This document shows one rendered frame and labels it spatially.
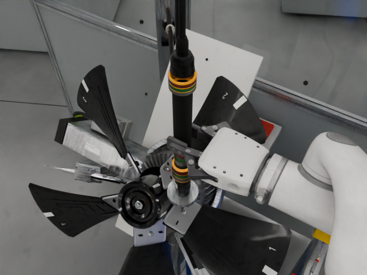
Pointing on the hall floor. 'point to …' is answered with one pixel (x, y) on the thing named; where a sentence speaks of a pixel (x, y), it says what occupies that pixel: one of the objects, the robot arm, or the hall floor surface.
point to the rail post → (301, 259)
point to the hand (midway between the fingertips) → (183, 137)
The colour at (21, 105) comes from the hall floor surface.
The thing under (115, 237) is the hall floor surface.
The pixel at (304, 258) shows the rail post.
